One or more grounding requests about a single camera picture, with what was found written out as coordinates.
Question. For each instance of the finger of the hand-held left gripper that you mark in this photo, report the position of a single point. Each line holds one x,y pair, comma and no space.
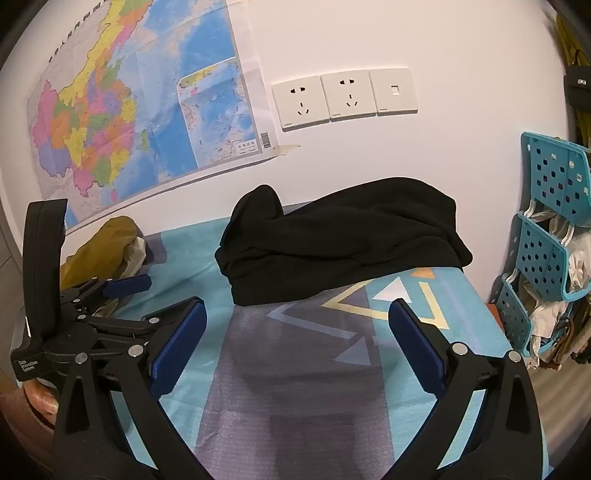
134,324
129,285

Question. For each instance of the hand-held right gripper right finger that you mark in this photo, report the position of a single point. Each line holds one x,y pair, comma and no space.
415,341

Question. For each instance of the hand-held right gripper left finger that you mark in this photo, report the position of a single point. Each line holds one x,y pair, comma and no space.
178,350

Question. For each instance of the black jacket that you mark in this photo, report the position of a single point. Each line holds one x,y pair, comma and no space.
346,240

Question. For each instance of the beige cloth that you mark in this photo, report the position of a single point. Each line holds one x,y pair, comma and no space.
136,254

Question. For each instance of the mustard yellow garment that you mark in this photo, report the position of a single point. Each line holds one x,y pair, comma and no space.
101,244

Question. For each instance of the patterned teal bed sheet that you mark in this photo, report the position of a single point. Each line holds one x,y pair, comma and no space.
295,369

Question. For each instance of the crumpled white bags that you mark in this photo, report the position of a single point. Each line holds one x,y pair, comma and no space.
549,314

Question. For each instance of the blue perforated plastic rack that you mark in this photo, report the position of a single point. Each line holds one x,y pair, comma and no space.
540,258

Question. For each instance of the masking tape strip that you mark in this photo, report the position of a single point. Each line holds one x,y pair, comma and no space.
286,150

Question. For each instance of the white power socket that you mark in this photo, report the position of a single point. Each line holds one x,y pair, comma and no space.
349,96
300,104

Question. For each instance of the white network socket plate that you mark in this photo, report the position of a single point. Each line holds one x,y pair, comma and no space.
394,90

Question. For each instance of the small black box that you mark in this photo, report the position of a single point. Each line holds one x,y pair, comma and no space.
579,87

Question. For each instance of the colourful wall map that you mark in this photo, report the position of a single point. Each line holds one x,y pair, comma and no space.
138,92

